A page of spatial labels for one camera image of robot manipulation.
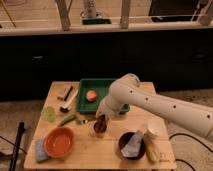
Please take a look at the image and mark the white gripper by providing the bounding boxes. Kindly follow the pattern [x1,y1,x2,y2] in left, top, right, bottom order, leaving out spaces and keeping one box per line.
[96,100,116,118]

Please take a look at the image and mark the dark red grape bunch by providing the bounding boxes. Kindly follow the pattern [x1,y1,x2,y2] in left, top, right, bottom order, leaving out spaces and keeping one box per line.
[94,115,107,133]

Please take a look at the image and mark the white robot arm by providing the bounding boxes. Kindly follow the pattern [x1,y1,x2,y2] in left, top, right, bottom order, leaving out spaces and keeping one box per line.
[96,73,213,143]

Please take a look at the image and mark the metal cup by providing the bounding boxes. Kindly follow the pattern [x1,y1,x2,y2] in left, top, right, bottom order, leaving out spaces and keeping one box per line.
[93,122,107,138]

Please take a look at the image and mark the green plastic tray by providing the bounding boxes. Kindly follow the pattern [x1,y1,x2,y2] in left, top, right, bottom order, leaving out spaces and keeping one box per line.
[76,78,131,115]

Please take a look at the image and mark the orange round fruit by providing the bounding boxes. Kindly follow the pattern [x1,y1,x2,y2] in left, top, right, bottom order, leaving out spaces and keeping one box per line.
[86,90,97,102]

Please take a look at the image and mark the dark brown bowl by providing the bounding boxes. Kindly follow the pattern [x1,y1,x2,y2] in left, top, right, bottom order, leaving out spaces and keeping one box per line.
[118,132,146,160]

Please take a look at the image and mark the green cucumber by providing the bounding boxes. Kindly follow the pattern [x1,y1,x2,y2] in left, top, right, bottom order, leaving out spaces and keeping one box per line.
[58,115,76,127]

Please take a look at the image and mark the brown black brush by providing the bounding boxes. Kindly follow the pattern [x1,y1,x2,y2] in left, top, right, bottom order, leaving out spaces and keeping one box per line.
[57,86,73,101]

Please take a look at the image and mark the grey crumpled cloth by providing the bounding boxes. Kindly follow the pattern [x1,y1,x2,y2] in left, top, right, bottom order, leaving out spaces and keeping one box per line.
[121,131,144,157]

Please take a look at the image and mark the orange bowl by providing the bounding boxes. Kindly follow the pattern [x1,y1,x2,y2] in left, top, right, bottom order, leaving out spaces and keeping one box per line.
[43,127,74,158]

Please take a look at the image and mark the green base object on shelf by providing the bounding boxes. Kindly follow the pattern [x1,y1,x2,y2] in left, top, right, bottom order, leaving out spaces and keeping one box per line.
[82,18,112,25]

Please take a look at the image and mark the blue cloth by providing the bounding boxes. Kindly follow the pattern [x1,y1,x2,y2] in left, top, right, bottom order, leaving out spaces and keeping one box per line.
[35,139,49,163]

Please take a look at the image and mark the black pole stand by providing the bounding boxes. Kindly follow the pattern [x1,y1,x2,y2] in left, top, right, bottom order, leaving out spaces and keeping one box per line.
[9,122,25,171]

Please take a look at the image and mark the black floor cable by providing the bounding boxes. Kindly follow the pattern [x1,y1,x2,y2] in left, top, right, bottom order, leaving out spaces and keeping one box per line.
[168,133,213,171]

